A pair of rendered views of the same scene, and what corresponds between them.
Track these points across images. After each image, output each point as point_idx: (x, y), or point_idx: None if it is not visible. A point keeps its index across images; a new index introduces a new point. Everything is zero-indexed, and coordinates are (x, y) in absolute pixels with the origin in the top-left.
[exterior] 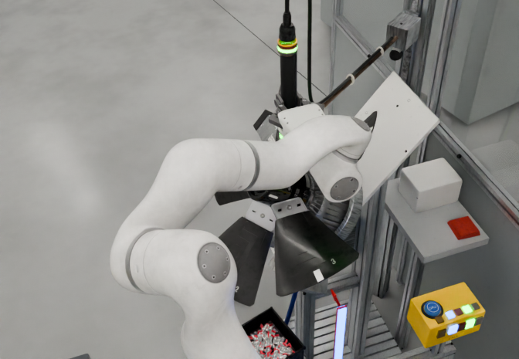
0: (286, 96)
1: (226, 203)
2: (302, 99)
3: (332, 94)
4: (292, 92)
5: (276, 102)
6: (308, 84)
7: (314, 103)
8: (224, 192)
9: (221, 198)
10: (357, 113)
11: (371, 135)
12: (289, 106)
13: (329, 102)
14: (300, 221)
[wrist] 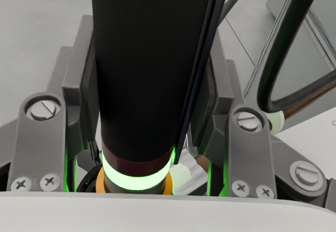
0: (112, 46)
1: (83, 168)
2: (231, 115)
3: (321, 87)
4: (168, 29)
5: (55, 69)
6: (285, 28)
7: (320, 173)
8: (82, 155)
9: (79, 159)
10: (314, 116)
11: (335, 170)
12: (131, 123)
13: (305, 105)
14: None
